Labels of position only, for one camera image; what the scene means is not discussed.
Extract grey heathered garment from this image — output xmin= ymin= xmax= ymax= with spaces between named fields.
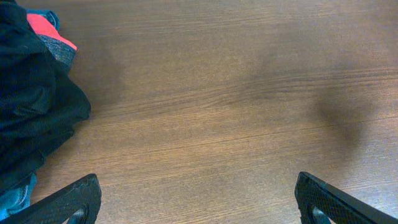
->
xmin=39 ymin=35 xmax=76 ymax=73

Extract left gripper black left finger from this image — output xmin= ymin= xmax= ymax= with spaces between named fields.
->
xmin=1 ymin=174 xmax=101 ymax=224

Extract dark green t-shirt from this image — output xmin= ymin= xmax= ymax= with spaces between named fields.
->
xmin=1 ymin=1 xmax=91 ymax=194

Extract red garment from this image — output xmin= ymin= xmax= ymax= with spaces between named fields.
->
xmin=27 ymin=13 xmax=77 ymax=50

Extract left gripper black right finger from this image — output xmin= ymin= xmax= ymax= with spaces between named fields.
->
xmin=294 ymin=172 xmax=397 ymax=224

